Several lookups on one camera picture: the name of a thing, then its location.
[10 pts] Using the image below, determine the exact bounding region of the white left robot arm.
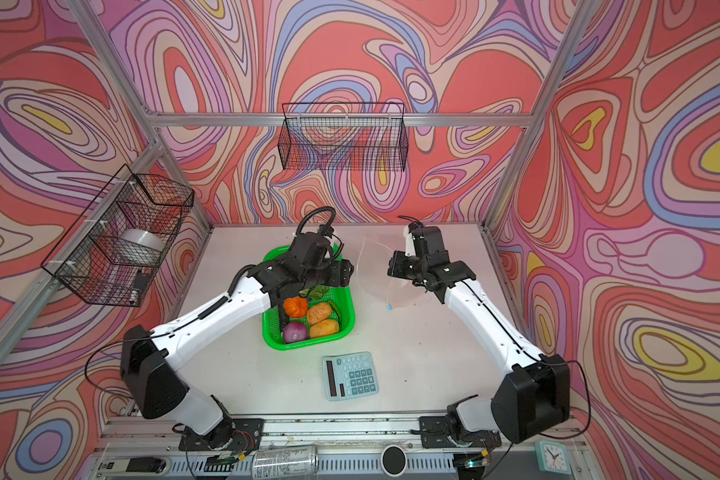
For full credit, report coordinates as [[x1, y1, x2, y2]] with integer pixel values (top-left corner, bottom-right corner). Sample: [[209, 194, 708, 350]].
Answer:
[[120, 226, 354, 441]]

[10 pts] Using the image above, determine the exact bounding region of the green plastic basket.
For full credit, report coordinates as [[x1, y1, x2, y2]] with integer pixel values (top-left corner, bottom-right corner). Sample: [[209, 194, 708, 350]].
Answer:
[[260, 242, 356, 352]]

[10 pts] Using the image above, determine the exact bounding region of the white roll in basket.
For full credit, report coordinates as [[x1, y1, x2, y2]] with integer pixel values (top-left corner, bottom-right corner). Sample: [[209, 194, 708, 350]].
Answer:
[[116, 229, 165, 266]]

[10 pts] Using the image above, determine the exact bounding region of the purple red onion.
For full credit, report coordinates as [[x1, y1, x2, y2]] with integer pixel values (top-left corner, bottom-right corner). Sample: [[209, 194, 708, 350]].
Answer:
[[282, 321, 309, 345]]

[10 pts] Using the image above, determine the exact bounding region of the aluminium front rail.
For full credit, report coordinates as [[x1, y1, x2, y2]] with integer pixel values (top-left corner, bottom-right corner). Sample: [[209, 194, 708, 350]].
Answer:
[[77, 410, 601, 480]]

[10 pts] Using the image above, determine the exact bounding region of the black wire basket left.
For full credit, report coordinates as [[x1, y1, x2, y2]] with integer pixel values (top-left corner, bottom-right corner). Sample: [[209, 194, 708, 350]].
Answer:
[[41, 166, 195, 308]]

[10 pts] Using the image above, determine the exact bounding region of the clear zip top bag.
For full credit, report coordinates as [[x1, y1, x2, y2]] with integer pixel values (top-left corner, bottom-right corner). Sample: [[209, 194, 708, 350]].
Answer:
[[353, 237, 425, 310]]

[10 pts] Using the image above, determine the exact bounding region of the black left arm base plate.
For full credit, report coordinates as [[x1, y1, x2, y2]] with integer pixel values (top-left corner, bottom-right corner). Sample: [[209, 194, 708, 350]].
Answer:
[[179, 418, 265, 454]]

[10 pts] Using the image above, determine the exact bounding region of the orange bell pepper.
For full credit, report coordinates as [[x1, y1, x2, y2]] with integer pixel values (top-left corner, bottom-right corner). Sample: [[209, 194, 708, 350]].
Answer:
[[283, 296, 309, 319]]

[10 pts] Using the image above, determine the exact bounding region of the green lettuce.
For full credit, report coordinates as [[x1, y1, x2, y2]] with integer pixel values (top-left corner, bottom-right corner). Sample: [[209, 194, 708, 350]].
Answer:
[[299, 285, 331, 302]]

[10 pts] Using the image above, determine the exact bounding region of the aluminium frame post right rear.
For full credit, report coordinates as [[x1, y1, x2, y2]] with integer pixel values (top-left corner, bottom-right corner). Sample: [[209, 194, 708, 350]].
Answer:
[[482, 1, 601, 233]]

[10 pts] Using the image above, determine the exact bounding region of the black wire basket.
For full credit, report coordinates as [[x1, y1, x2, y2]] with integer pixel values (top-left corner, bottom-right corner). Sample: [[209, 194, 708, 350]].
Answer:
[[277, 101, 409, 172], [41, 166, 195, 308]]

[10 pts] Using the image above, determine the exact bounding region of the small teal clock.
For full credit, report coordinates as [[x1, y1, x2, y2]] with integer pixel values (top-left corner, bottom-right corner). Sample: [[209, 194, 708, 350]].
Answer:
[[535, 441, 572, 475]]

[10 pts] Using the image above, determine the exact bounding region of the black wire basket rear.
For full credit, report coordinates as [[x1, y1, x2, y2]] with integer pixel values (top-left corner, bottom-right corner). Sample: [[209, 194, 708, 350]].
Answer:
[[277, 101, 409, 172]]

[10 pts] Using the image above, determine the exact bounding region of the black round speaker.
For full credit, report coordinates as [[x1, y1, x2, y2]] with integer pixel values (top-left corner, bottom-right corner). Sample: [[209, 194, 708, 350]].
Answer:
[[380, 445, 407, 478]]

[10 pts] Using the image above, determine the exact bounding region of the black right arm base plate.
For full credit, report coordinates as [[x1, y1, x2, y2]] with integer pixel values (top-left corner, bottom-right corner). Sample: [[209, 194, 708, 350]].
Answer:
[[411, 415, 502, 451]]

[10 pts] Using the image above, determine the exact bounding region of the teal calculator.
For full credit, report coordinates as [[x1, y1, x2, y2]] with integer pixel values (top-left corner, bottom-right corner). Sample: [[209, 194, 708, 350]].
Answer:
[[321, 352, 380, 401]]

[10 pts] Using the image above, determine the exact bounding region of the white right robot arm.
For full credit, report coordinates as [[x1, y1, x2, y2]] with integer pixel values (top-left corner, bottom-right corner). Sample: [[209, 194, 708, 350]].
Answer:
[[387, 220, 571, 444]]

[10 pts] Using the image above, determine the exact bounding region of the silver drink can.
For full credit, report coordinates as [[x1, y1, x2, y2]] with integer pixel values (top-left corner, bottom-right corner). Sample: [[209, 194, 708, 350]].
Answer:
[[251, 445, 318, 479]]

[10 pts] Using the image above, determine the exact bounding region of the black device on rail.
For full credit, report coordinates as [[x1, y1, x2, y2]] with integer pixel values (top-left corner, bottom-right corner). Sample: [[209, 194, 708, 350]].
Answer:
[[96, 457, 170, 477]]

